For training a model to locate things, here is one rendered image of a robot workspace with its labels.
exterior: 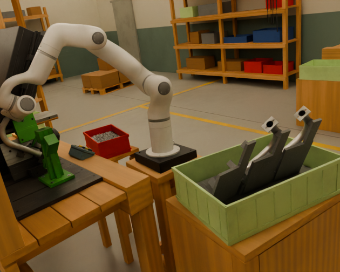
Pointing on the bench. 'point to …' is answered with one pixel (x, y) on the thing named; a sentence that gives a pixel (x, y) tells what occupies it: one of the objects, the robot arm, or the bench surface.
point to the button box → (80, 153)
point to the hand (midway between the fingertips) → (8, 116)
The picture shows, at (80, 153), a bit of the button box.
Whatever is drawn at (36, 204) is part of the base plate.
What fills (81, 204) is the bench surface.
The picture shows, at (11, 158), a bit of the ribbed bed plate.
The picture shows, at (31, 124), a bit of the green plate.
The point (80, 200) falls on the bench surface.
